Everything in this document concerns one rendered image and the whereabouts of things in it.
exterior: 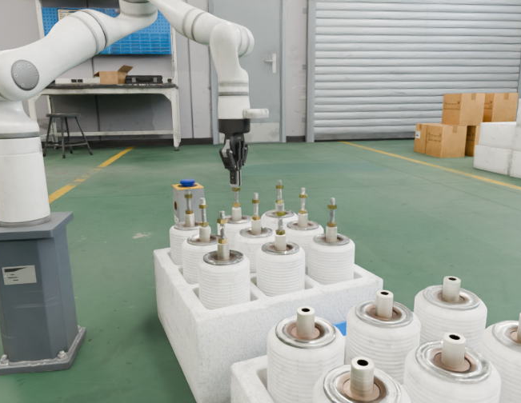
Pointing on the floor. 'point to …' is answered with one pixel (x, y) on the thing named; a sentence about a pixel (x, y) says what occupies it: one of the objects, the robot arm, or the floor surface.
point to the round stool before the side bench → (63, 133)
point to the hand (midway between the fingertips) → (235, 177)
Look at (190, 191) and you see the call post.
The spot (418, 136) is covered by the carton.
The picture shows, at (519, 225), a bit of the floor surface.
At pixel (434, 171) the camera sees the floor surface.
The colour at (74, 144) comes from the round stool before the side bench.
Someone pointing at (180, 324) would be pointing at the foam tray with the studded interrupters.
